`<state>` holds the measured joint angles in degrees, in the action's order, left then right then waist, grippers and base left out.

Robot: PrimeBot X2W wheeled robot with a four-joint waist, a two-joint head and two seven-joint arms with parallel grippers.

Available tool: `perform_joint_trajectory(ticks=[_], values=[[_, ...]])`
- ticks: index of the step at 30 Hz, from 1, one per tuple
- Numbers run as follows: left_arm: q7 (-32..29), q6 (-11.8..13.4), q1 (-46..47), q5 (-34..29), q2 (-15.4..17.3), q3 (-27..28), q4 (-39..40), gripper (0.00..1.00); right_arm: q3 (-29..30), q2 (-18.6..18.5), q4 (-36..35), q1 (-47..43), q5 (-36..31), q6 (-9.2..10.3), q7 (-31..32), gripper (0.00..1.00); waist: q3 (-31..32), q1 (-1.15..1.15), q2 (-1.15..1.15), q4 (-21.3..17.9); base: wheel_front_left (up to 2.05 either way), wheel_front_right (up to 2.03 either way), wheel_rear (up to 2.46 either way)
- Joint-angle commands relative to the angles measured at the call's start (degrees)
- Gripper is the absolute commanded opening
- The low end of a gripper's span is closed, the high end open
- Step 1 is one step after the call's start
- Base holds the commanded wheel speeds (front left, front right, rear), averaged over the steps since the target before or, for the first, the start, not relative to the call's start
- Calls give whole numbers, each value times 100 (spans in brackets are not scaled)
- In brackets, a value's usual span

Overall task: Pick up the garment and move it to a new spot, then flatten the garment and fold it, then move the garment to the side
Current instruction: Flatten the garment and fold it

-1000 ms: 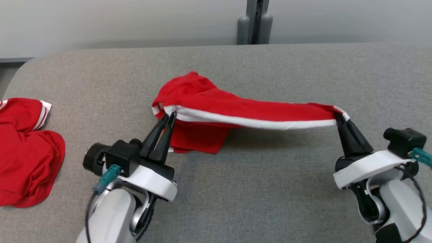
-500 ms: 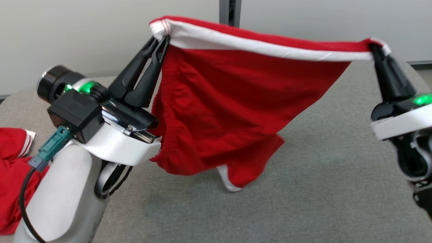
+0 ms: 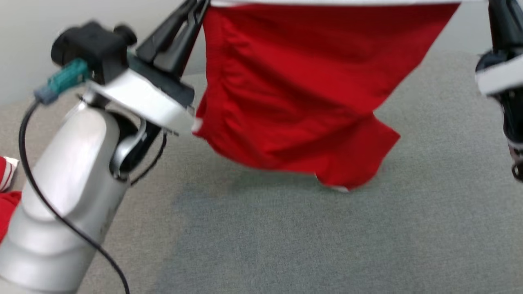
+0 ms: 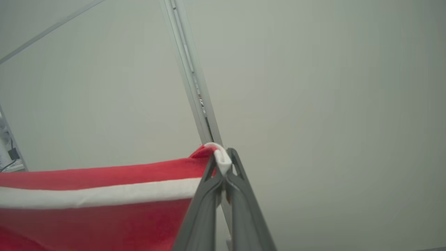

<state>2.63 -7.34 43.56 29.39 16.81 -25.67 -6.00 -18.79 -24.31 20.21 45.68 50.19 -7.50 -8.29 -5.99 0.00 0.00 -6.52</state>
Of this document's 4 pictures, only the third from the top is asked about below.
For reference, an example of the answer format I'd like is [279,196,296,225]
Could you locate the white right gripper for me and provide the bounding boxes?
[475,0,523,143]

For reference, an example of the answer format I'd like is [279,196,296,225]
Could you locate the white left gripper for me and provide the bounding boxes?
[87,0,211,134]

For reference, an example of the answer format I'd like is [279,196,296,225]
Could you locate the red white-trimmed garment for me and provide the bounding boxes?
[191,0,463,193]

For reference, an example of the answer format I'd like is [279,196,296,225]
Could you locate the red white-striped garment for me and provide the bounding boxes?
[0,156,22,244]

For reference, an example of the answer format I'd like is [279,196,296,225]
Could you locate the teal left camera connector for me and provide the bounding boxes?
[34,58,90,105]

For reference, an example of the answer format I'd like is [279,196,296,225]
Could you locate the black left camera cable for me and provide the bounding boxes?
[18,100,132,294]

